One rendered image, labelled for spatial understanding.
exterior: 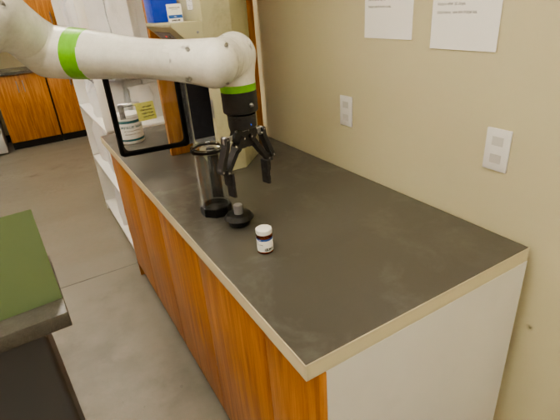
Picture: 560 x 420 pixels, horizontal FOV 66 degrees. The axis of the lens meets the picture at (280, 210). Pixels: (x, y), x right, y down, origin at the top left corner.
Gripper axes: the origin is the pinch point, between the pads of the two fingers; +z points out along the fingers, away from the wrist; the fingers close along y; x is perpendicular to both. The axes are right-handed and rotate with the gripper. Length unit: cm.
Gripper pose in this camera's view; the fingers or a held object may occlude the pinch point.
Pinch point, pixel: (249, 183)
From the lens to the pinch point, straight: 122.4
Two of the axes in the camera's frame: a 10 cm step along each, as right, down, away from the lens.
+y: -7.3, 3.5, -5.8
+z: 0.8, 9.0, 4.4
